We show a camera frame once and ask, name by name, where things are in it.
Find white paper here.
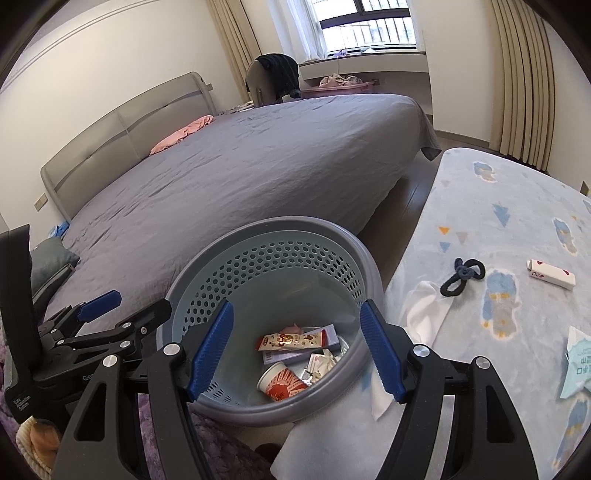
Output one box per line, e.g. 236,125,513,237
301,349,339,385

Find chair with black garment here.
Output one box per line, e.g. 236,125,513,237
245,53,303,107

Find pink cloth on bed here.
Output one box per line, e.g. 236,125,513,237
149,115,215,155

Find window with black frame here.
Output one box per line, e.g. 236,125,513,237
310,0,417,54

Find grey pillow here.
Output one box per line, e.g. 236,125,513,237
30,237,79,295

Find pink storage box with clothes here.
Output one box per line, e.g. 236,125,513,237
303,74,374,98

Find light blue patterned blanket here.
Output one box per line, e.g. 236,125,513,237
383,148,590,479

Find white playing card box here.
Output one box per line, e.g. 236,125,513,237
526,259,576,291

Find pink white box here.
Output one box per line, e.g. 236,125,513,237
256,324,342,366

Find red white paper cup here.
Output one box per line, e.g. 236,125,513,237
256,362,308,402

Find grey bed headboard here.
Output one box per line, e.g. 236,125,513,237
40,72,218,221

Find white cloth sock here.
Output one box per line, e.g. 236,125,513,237
370,281,454,421

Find pink rubber pig toy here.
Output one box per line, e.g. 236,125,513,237
281,324,303,334

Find left hand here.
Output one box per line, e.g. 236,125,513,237
29,421,61,469

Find beige curtain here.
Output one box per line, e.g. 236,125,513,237
205,0,262,102
489,1,556,171

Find black hair tie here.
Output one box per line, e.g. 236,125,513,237
438,257,487,298

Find beige left curtain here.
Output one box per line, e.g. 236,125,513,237
205,0,262,102

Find grey bed sheet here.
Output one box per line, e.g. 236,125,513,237
47,94,441,333

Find grey perforated trash basket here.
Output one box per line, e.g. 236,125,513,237
157,216,385,427

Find red patterned snack wrapper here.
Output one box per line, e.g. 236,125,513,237
256,330,328,352

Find light blue wipes packet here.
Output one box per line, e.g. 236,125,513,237
560,326,591,399

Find white sheer curtain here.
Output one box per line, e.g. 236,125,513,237
277,0,328,63

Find beige right curtain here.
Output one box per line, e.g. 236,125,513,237
489,1,556,171

